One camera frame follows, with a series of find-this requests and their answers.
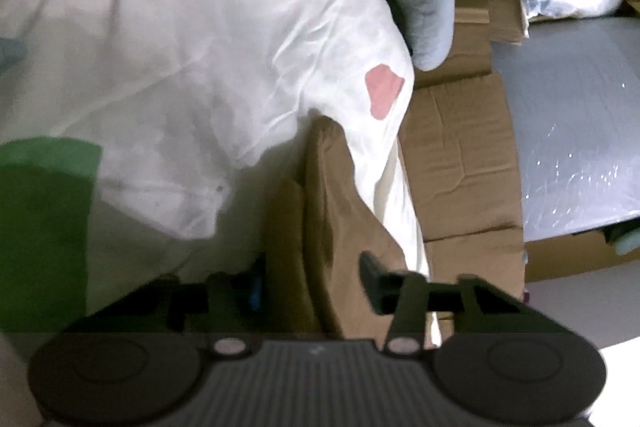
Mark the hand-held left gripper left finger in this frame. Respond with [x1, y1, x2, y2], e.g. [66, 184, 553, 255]
[65, 272, 263, 355]

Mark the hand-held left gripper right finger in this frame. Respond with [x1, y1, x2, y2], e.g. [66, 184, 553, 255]
[359, 252, 576, 355]

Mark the brown printed t-shirt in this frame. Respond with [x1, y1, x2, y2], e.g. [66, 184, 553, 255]
[260, 116, 426, 340]

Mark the brown cardboard sheet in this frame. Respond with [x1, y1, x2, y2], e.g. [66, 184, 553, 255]
[397, 0, 640, 348]

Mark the bear print bed sheet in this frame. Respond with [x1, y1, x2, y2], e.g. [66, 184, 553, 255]
[0, 0, 441, 343]

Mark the grey wrapped mattress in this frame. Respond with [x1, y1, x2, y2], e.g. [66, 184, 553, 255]
[490, 17, 640, 243]

